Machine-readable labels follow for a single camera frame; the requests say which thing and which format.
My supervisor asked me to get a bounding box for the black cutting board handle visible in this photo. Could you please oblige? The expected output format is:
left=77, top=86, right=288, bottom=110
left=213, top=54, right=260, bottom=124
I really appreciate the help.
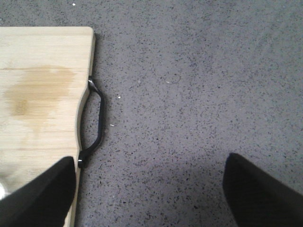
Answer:
left=78, top=76, right=105, bottom=168

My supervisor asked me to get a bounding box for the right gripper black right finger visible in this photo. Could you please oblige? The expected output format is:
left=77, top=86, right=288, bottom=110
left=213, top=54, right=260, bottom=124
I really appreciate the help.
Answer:
left=223, top=153, right=303, bottom=227

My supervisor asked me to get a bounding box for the wooden cutting board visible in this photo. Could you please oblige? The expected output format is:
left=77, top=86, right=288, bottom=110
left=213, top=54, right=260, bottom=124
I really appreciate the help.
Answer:
left=0, top=27, right=95, bottom=227

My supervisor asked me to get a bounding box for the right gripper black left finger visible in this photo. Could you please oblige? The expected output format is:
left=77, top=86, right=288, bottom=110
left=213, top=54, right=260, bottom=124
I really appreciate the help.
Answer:
left=0, top=157, right=75, bottom=227

